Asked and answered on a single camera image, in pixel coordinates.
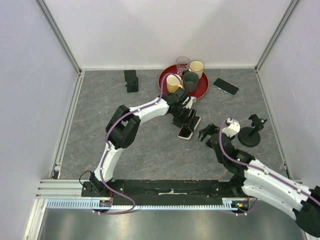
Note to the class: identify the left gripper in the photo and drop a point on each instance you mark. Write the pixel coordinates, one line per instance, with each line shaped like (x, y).
(188, 122)

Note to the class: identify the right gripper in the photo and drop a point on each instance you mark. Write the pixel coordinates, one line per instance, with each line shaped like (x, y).
(203, 132)

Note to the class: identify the cream cased phone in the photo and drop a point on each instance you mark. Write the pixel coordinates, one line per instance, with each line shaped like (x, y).
(185, 133)

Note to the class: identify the black round base phone holder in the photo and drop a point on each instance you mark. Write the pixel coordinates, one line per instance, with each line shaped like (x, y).
(249, 136)

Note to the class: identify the black folding phone stand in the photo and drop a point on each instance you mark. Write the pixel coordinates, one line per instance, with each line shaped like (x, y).
(132, 81)

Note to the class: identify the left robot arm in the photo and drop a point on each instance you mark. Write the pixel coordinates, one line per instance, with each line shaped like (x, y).
(122, 129)

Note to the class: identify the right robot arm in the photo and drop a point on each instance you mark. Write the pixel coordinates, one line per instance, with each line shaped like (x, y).
(300, 202)

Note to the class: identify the teal cased phone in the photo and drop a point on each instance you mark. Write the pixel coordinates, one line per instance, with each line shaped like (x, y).
(226, 86)

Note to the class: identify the red round tray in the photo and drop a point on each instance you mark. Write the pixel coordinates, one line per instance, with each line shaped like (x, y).
(202, 86)

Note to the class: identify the yellow mug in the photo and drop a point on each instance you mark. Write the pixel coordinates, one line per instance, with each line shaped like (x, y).
(173, 82)

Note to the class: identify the dark green mug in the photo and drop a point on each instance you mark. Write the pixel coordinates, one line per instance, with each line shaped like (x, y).
(190, 81)

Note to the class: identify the cream mug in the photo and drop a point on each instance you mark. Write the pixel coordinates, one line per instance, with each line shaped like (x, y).
(197, 67)

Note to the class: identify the clear glass cup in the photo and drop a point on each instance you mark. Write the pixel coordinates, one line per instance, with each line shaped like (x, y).
(182, 64)

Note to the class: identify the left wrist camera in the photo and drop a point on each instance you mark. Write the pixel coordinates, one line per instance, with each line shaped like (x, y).
(191, 101)

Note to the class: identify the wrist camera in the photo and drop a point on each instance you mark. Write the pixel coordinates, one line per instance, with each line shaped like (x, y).
(191, 101)
(232, 128)

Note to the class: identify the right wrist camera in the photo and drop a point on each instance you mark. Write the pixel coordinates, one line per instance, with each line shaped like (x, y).
(232, 128)

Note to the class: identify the slotted cable duct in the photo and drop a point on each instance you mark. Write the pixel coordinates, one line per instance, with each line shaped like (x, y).
(100, 205)

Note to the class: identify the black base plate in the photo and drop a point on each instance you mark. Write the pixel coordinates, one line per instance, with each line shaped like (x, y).
(178, 191)

